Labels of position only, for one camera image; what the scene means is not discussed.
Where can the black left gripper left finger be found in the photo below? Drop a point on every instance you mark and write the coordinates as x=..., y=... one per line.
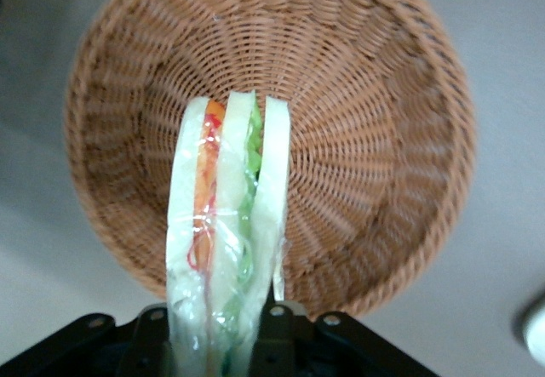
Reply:
x=85, y=347

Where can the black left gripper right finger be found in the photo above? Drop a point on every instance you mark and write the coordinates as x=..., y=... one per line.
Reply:
x=340, y=347

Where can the round brown wicker basket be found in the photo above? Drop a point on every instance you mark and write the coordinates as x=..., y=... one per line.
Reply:
x=362, y=138

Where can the plastic-wrapped vegetable sandwich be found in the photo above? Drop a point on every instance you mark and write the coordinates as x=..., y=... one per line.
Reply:
x=230, y=207

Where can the white plastic tray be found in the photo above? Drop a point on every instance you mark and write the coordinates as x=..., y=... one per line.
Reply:
x=537, y=334

